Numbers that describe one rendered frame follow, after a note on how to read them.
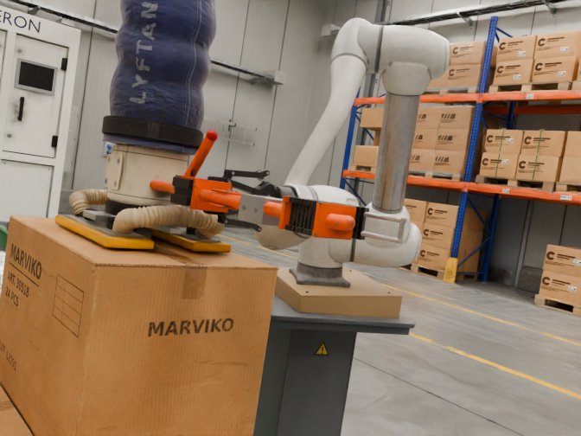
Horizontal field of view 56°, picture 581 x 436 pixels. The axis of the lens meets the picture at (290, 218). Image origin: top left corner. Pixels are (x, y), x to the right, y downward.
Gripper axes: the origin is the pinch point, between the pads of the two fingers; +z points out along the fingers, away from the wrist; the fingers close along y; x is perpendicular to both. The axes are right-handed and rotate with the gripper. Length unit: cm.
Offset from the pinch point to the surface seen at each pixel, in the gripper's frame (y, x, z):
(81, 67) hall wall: -161, 952, -278
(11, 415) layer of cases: 53, 29, 23
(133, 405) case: 40.0, -2.6, 10.9
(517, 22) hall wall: -342, 434, -844
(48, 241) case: 14.6, 24.2, 21.1
